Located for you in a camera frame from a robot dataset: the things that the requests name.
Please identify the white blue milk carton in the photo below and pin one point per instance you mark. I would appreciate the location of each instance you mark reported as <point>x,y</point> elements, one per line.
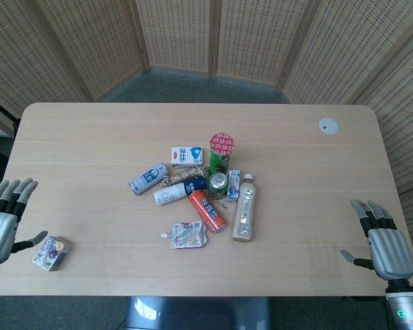
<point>187,156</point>

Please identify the blue white drink can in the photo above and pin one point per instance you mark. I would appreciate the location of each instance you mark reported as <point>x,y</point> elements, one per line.
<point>148,178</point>

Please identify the orange drink can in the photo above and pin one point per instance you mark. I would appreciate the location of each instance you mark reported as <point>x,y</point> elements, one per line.
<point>206,211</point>

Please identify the green chips can red lid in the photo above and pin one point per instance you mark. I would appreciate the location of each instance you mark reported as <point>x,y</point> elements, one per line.
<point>221,154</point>

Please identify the green soda can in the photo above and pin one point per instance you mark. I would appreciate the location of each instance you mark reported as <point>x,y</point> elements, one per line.
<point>217,185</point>

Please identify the white bottle dark blue label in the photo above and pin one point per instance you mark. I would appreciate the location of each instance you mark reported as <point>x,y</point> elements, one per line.
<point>179,192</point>

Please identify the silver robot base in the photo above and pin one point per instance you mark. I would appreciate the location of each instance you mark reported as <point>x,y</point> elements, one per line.
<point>196,313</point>

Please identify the small purple juice carton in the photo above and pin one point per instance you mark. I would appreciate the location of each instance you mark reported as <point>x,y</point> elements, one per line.
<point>51,253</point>

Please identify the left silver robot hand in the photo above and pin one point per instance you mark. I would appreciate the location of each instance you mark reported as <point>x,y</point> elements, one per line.
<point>0,227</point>

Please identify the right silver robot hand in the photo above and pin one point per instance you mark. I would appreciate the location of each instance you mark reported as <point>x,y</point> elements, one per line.
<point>389,247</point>

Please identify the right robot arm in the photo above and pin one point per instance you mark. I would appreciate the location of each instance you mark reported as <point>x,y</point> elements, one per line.
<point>404,306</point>

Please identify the silver spouted pouch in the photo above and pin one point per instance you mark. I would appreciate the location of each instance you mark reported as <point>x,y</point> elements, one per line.
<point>187,235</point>

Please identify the small white blue drink carton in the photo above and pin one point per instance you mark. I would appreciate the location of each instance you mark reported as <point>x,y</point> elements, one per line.
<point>234,185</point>

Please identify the woven bamboo folding screen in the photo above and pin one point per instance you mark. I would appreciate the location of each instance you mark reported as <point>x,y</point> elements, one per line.
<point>206,41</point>

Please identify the beige milk tea bottle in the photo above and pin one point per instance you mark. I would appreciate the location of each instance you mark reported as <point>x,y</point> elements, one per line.
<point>245,213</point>

